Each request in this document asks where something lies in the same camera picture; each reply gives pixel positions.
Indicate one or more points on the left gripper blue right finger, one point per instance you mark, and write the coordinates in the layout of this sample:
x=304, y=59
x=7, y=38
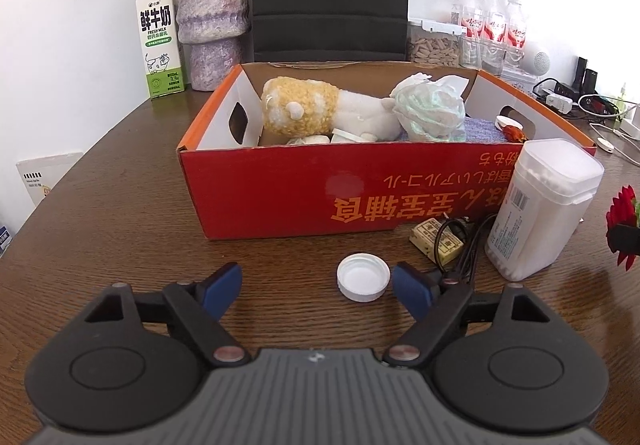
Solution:
x=417, y=291

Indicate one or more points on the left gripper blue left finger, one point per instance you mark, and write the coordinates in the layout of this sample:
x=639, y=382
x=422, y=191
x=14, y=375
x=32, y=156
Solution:
x=218, y=291

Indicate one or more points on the red flower ornament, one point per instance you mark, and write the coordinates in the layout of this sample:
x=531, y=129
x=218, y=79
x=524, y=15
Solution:
x=624, y=210

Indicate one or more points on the cotton swab box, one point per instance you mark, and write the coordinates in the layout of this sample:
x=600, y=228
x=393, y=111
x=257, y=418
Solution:
x=553, y=184

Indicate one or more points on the purple fabric pouch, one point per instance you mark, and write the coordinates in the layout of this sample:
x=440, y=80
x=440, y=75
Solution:
x=480, y=131

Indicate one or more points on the small white lid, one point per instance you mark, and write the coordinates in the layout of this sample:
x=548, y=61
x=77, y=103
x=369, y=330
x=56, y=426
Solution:
x=343, y=137

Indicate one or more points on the plastic bag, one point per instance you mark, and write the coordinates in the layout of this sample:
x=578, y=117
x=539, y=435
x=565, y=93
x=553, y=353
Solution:
x=431, y=110

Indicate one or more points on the yellow white plush toy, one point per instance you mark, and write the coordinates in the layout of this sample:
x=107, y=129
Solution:
x=302, y=108

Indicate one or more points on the large white bottle cap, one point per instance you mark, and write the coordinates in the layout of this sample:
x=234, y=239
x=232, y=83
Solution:
x=502, y=122

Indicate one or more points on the white tissue ball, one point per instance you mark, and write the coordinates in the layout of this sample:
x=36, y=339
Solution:
x=309, y=140

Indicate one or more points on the small white capped jar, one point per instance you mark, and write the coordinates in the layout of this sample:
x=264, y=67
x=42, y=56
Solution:
x=362, y=277

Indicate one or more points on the red cardboard box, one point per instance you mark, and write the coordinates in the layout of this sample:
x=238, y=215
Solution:
x=245, y=183

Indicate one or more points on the white power adapter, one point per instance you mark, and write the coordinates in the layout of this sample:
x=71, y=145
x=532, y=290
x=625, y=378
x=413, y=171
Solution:
x=559, y=103

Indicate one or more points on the white round speaker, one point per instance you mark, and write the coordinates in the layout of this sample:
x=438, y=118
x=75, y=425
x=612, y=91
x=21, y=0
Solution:
x=538, y=63

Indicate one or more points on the water bottle right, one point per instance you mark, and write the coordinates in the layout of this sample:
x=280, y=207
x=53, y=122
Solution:
x=515, y=33

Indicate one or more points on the water bottle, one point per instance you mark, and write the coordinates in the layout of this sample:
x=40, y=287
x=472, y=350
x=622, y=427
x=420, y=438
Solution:
x=515, y=33
x=468, y=14
x=492, y=36

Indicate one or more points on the water bottle middle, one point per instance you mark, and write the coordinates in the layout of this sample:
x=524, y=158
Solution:
x=492, y=36

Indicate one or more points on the clear seed container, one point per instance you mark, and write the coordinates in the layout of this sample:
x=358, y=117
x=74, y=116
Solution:
x=433, y=43

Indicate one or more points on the water bottle left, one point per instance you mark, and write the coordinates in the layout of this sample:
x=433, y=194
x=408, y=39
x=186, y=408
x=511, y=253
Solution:
x=468, y=14

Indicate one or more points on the purple ceramic vase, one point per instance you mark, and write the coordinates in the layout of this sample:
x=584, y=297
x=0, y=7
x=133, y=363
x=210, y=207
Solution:
x=212, y=32

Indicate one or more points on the white green milk carton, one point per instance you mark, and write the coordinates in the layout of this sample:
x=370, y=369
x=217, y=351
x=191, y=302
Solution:
x=160, y=47

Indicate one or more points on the white leaflet by wall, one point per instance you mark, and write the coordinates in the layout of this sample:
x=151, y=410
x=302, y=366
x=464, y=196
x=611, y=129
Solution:
x=40, y=175

